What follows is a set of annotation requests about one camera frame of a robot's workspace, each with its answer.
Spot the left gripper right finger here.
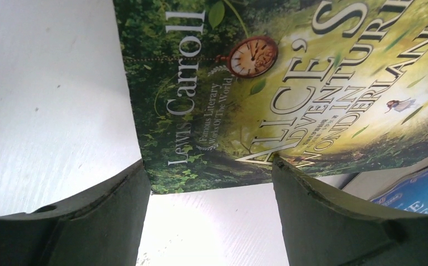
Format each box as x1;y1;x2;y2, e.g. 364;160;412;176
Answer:
272;156;428;265

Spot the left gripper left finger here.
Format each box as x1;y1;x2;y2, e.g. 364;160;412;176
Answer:
0;161;151;265

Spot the blue Jane Eyre book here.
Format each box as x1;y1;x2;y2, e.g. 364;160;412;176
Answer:
343;157;428;214

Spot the Alice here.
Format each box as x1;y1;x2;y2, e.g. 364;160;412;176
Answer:
114;1;428;194

